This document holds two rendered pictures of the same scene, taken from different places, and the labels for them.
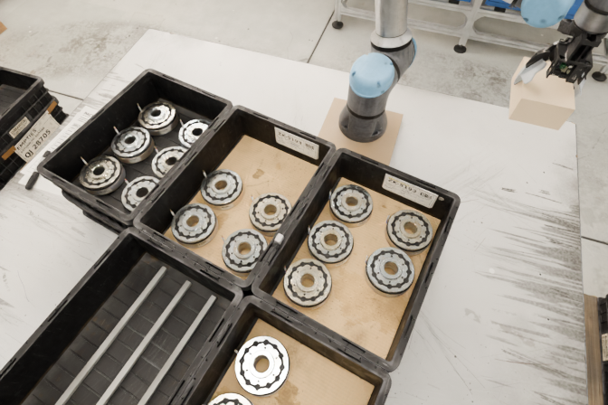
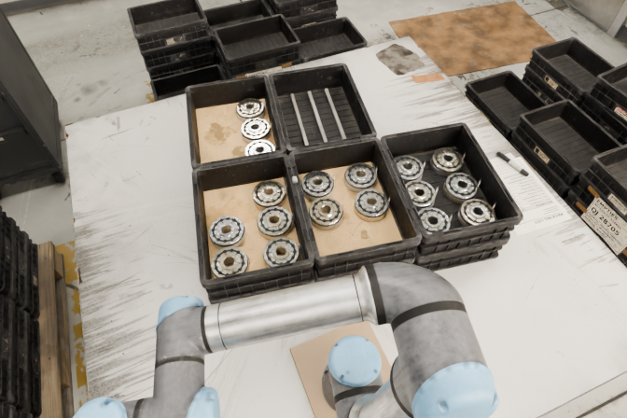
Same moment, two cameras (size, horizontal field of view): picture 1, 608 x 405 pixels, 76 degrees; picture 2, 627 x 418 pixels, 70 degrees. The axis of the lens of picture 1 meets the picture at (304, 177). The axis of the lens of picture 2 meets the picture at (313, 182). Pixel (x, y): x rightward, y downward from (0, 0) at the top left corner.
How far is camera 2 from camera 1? 1.14 m
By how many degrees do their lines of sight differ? 67
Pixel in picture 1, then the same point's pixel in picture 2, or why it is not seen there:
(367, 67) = (360, 354)
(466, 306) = (172, 288)
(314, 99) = not seen: hidden behind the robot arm
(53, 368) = (347, 102)
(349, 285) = (246, 214)
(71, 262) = not seen: hidden behind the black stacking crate
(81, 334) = (352, 115)
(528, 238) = (139, 383)
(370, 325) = (221, 204)
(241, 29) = not seen: outside the picture
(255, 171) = (368, 235)
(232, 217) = (348, 199)
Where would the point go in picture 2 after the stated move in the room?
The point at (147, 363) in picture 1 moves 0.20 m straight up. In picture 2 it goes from (312, 126) to (311, 82)
